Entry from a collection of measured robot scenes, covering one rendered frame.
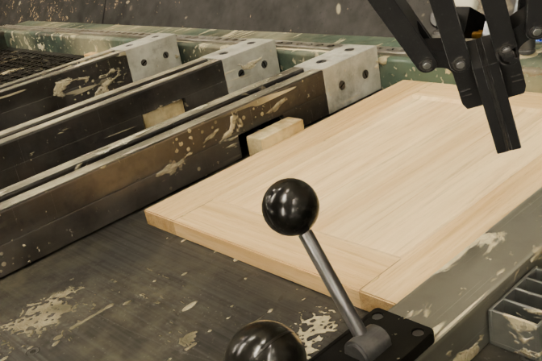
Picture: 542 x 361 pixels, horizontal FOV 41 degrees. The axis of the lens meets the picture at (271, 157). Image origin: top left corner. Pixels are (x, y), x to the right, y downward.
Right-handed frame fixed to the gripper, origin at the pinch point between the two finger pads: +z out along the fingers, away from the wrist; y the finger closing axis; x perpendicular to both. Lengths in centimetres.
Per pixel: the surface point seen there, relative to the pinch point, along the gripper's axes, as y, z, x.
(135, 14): -142, 96, 251
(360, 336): -11.8, 8.6, -9.3
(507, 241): -2.0, 17.4, 3.3
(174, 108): -48, 28, 54
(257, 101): -29, 22, 40
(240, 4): -82, 90, 211
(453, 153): -5.9, 27.3, 26.1
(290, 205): -13.4, 0.3, -4.7
